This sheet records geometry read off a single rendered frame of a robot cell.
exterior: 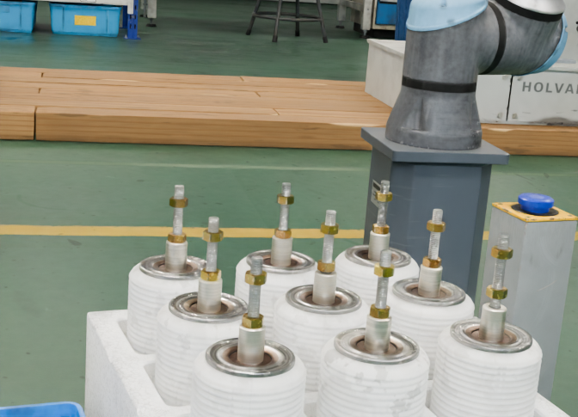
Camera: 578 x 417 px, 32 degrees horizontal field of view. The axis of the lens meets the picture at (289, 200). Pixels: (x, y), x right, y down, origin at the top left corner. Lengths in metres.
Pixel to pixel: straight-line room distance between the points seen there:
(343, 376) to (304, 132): 2.11
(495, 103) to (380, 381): 2.38
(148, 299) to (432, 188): 0.64
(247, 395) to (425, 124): 0.81
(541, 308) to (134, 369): 0.47
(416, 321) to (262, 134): 1.95
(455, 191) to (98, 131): 1.51
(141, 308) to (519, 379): 0.38
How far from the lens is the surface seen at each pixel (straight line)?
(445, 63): 1.55
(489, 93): 3.19
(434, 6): 1.55
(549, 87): 3.27
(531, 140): 3.19
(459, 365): 0.94
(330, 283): 0.99
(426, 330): 1.03
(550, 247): 1.18
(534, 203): 1.18
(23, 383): 1.41
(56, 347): 1.52
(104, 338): 1.08
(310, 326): 0.97
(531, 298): 1.19
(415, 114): 1.57
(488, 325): 0.96
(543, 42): 1.66
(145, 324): 1.06
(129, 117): 2.88
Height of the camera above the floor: 0.60
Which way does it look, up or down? 15 degrees down
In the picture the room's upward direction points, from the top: 4 degrees clockwise
